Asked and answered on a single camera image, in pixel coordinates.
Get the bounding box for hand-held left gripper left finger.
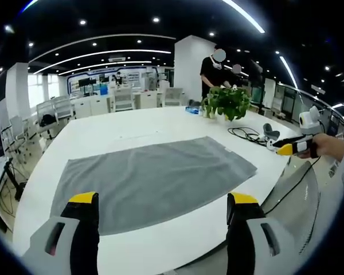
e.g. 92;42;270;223
21;191;100;275

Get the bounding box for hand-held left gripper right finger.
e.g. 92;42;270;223
226;192;304;275

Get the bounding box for grey towel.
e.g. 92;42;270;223
50;136;258;236

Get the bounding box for person's right hand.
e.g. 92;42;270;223
297;133;344;160

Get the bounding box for grey curved holder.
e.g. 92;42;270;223
262;123;280;139

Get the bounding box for grey mesh office chair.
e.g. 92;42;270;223
260;161;322;260

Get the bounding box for green potted plant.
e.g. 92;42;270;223
201;85;252;122

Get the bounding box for blue packet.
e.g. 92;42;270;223
185;105;203;116

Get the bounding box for white mesh office chair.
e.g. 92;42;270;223
36;95;75;140
113;87;134;112
163;87;185;107
1;114;32;164

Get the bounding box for black bag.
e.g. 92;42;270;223
39;114;58;127

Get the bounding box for white square pillar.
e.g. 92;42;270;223
174;34;217;107

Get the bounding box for white table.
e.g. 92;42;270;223
13;105;315;275

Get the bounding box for black cable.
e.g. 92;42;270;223
228;127;269;144

